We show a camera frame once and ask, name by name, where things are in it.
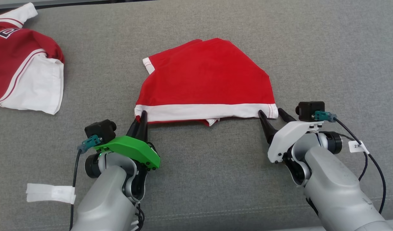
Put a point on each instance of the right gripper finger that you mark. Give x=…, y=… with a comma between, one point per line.
x=286, y=116
x=268, y=128

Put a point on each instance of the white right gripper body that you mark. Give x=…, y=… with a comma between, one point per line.
x=289, y=138

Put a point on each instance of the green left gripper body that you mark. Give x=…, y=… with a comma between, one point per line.
x=132, y=148

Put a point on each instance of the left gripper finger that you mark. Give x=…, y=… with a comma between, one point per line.
x=143, y=128
x=133, y=128

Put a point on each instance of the red shorts white hem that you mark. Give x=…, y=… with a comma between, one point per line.
x=209, y=77

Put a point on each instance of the red white jersey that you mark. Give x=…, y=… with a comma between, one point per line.
x=20, y=57

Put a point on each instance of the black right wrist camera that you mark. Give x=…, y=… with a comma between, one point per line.
x=308, y=110

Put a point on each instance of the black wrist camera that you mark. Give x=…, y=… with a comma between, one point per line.
x=308, y=110
x=100, y=130

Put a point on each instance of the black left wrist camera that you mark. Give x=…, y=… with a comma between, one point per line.
x=100, y=130

